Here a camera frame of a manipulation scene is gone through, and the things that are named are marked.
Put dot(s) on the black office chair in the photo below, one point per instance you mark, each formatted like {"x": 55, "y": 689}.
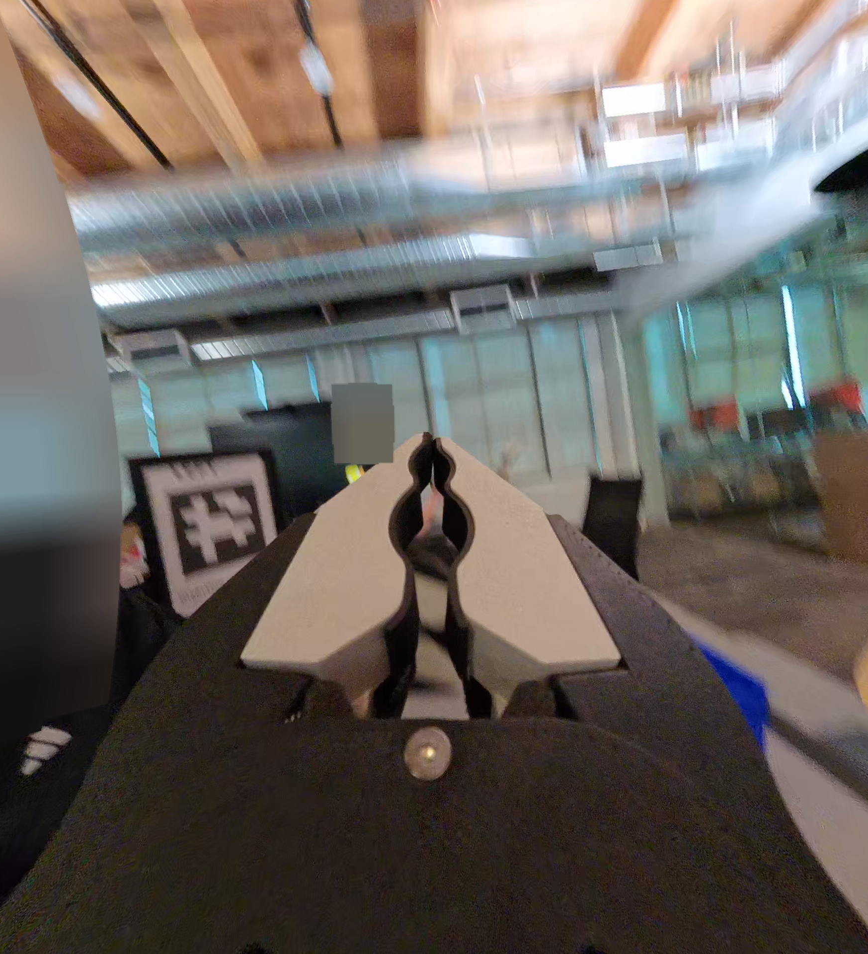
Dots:
{"x": 612, "y": 522}

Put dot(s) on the red-backed screen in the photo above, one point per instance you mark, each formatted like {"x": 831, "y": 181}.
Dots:
{"x": 713, "y": 416}
{"x": 836, "y": 399}

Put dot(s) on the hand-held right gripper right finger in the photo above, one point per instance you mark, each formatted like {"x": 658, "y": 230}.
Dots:
{"x": 530, "y": 589}

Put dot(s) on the brown cardboard panel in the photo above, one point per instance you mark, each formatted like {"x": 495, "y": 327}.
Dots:
{"x": 866, "y": 499}

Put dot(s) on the silver ventilation duct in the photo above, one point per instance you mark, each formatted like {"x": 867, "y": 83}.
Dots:
{"x": 292, "y": 279}
{"x": 329, "y": 194}

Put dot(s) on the black wall monitor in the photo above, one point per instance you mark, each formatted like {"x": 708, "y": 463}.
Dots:
{"x": 292, "y": 462}

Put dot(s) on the white air vent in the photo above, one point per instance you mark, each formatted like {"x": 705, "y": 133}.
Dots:
{"x": 154, "y": 349}
{"x": 482, "y": 309}

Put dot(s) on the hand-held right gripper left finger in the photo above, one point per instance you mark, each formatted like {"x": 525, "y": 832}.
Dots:
{"x": 329, "y": 581}

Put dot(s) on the blue plastic bin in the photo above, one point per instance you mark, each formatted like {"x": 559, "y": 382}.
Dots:
{"x": 739, "y": 693}

